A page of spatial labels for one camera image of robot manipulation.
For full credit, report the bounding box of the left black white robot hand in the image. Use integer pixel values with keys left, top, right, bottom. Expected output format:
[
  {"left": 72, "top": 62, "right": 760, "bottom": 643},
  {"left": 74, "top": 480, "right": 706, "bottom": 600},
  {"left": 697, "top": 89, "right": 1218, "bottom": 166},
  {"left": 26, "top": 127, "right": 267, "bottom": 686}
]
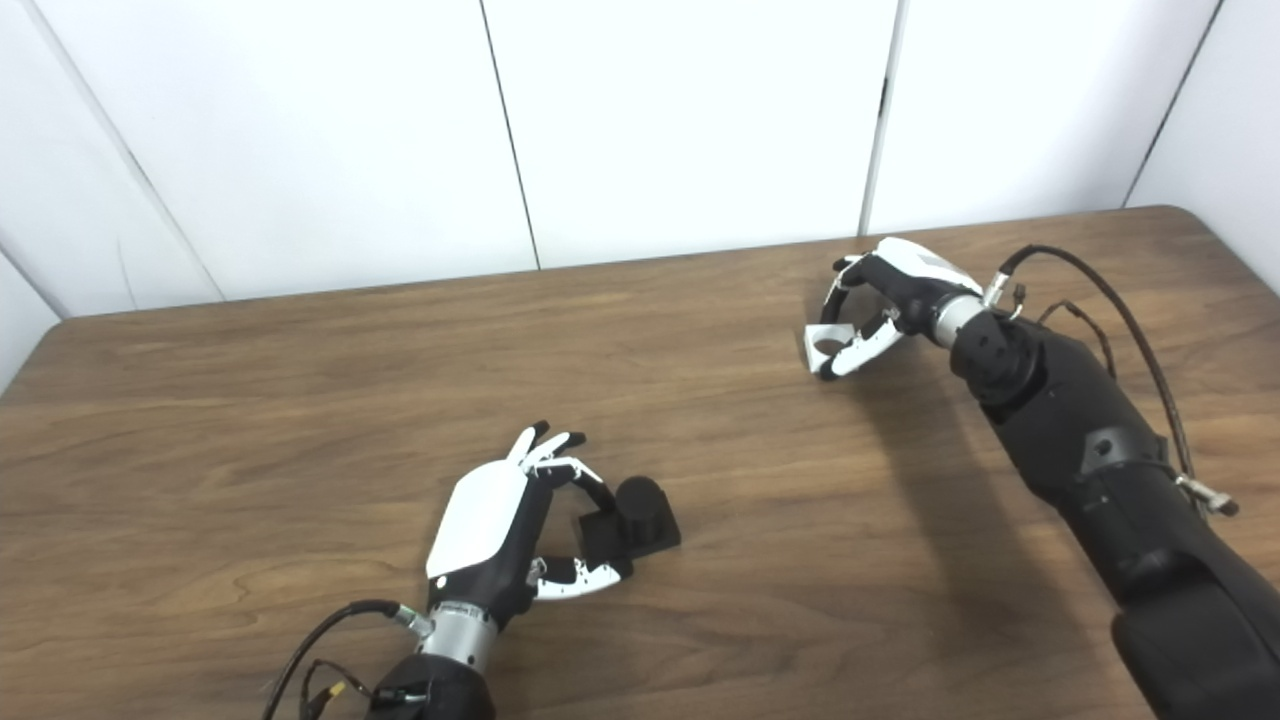
[{"left": 425, "top": 421, "right": 633, "bottom": 626}]

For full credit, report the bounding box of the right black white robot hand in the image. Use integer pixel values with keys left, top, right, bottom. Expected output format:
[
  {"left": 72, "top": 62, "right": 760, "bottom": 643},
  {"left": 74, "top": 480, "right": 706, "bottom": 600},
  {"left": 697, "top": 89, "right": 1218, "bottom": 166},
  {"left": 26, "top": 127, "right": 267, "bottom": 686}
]
[{"left": 812, "top": 237, "right": 986, "bottom": 382}]

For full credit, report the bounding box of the white square piece with hole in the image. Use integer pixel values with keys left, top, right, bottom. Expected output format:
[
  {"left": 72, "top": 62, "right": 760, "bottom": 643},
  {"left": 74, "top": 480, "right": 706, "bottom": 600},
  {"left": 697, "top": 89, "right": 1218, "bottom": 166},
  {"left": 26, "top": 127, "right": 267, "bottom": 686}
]
[{"left": 803, "top": 322, "right": 861, "bottom": 373}]

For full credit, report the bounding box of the black peg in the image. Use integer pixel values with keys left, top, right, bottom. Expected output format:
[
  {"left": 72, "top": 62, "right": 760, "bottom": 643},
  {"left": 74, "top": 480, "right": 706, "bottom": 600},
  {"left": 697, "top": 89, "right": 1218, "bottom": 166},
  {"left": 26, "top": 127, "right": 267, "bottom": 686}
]
[{"left": 578, "top": 476, "right": 683, "bottom": 561}]

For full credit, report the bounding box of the thin right wire, yellow connector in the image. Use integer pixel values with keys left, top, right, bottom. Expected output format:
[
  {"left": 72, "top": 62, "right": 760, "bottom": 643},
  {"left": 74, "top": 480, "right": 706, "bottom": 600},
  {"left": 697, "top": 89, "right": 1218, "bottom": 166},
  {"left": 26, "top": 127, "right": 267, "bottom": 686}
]
[{"left": 1010, "top": 285, "right": 1116, "bottom": 381}]

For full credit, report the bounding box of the thin wire, yellow connector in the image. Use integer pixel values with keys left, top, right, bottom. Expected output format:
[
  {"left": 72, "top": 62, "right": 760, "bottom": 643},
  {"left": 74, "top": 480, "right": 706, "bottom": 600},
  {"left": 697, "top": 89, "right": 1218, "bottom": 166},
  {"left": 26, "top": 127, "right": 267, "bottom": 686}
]
[
  {"left": 300, "top": 660, "right": 376, "bottom": 720},
  {"left": 1010, "top": 285, "right": 1116, "bottom": 381}
]

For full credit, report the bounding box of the thick black left wrist cable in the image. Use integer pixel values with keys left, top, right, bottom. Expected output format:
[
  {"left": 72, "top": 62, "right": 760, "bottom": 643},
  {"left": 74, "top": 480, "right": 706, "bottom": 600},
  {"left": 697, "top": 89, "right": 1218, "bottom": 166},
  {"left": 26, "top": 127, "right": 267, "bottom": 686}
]
[{"left": 262, "top": 599, "right": 433, "bottom": 720}]

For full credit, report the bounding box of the thick black wrist cable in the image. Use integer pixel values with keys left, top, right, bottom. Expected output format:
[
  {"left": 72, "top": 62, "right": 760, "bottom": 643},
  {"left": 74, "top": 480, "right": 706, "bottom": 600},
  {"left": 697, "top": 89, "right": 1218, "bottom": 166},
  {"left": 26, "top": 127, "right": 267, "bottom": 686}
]
[
  {"left": 262, "top": 599, "right": 433, "bottom": 720},
  {"left": 985, "top": 244, "right": 1239, "bottom": 516}
]

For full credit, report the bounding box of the thick black right wrist cable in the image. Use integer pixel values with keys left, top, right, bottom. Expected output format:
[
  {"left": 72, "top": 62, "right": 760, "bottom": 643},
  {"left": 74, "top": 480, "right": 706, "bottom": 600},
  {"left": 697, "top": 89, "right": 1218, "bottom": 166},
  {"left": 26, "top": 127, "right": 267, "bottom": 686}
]
[{"left": 985, "top": 244, "right": 1239, "bottom": 516}]

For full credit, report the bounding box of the thin left wire, yellow connector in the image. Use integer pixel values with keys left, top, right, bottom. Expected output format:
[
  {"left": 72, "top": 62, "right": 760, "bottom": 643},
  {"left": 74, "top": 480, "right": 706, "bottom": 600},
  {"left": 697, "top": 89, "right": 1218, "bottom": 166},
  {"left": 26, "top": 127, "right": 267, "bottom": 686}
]
[{"left": 300, "top": 660, "right": 376, "bottom": 720}]

